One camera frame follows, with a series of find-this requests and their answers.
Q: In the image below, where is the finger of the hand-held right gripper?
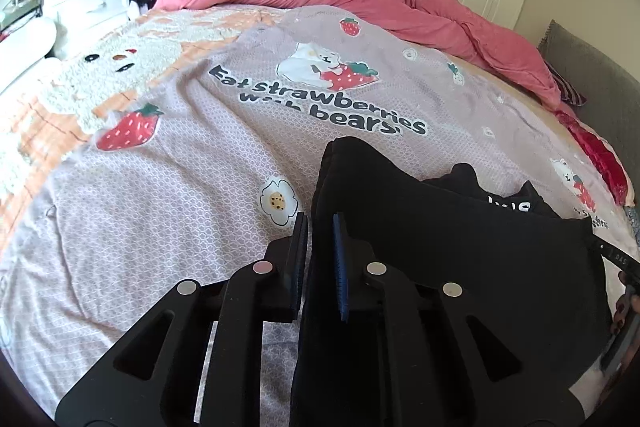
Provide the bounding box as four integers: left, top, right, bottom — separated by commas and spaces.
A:
589, 234, 640, 279

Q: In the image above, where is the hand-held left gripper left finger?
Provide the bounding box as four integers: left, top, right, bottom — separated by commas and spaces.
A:
55, 211, 308, 427

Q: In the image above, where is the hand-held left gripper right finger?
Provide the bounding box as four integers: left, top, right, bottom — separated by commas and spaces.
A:
332, 213, 586, 427

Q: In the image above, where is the black sweater with orange cuffs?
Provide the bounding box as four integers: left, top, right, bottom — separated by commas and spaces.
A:
292, 137, 613, 427

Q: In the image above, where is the person's right hand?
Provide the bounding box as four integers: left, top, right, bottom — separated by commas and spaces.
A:
613, 271, 640, 336

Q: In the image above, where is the red pillow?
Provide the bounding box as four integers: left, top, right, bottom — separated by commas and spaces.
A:
555, 109, 631, 208

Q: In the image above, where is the lilac strawberry printed bed sheet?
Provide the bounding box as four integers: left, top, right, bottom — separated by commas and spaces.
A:
0, 4, 640, 427

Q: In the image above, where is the grey upholstered headboard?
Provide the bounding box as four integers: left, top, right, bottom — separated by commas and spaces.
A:
537, 19, 640, 208

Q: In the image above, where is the dark striped cushion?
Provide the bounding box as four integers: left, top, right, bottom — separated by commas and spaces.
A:
542, 59, 588, 106

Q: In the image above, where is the orange checked bear plush blanket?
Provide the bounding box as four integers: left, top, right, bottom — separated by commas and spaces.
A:
0, 7, 281, 228

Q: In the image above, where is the white curved vanity desk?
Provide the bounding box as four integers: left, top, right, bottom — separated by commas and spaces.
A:
0, 17, 61, 92

